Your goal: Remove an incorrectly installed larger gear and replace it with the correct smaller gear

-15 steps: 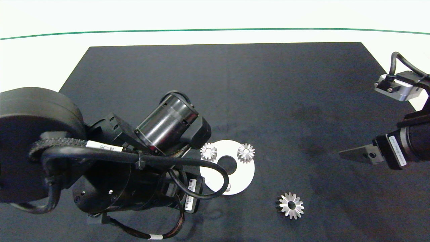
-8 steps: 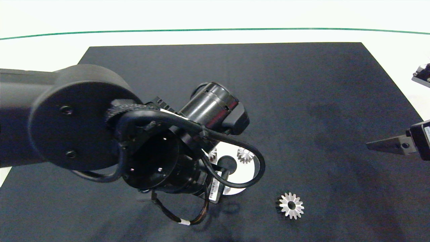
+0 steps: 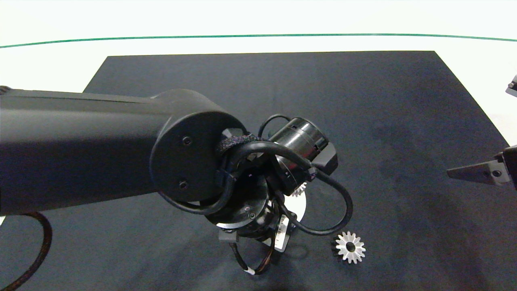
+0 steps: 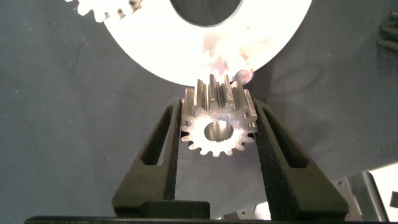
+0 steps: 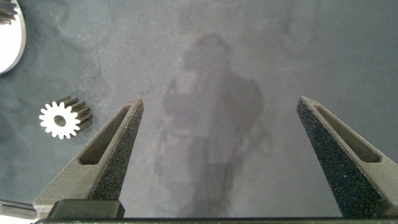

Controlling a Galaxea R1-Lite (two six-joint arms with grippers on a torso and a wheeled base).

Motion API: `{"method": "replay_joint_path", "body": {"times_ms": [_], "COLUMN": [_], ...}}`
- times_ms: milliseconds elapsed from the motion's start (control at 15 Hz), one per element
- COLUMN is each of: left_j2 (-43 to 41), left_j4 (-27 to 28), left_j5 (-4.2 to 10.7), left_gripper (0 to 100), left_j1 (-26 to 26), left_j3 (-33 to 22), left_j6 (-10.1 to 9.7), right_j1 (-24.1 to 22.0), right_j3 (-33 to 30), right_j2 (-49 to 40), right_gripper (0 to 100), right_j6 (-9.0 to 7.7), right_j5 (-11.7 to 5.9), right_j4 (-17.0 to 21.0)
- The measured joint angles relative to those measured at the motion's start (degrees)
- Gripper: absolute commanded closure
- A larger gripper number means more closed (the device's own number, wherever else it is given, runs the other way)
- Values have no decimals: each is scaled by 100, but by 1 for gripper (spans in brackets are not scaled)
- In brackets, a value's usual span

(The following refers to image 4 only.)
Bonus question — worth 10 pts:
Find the small steel gear wide hole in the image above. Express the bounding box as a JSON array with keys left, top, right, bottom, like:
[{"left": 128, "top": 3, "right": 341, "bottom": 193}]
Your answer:
[{"left": 179, "top": 73, "right": 259, "bottom": 158}]

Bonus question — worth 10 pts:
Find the boxy shiny wrist camera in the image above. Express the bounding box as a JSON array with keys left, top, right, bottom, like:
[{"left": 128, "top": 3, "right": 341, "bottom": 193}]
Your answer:
[{"left": 332, "top": 161, "right": 398, "bottom": 222}]

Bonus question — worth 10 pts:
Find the round white plate with pins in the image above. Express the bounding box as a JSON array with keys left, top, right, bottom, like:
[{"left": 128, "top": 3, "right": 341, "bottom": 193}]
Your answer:
[{"left": 102, "top": 0, "right": 313, "bottom": 88}]

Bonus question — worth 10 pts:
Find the dark mat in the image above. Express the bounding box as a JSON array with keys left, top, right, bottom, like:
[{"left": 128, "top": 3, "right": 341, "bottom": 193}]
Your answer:
[{"left": 0, "top": 0, "right": 398, "bottom": 224}]

